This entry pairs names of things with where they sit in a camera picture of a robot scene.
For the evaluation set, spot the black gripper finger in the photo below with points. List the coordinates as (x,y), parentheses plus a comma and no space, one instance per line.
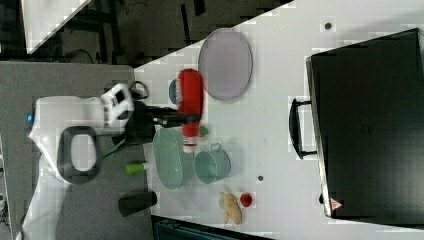
(169,117)

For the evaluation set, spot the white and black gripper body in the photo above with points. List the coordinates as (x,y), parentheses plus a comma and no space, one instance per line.
(139,129)

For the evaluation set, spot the red ketchup bottle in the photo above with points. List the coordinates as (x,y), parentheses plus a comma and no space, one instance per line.
(191,103)

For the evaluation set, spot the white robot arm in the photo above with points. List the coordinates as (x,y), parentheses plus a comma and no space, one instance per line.
(66,130)

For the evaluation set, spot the blue bowl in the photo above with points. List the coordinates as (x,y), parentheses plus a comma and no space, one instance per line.
(172,92)

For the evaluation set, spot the lime green ball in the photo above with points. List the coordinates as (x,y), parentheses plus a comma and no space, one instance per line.
(133,168)

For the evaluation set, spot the large grey round plate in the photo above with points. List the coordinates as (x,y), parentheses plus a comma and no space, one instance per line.
(226,64)

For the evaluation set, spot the black cylinder cup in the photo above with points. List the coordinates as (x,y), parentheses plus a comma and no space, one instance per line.
(132,204)

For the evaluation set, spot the peeled banana toy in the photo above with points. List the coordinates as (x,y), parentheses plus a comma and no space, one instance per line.
(232,210)

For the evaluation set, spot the small red fruit toy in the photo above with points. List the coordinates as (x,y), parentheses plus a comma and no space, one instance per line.
(246,199)

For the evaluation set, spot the silver toaster oven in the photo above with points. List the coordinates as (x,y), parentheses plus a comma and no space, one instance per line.
(367,109)

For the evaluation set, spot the green pot with handle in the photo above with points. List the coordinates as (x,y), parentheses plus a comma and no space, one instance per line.
(212,165)

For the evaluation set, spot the blue metal frame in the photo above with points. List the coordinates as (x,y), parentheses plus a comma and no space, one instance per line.
(171,229)

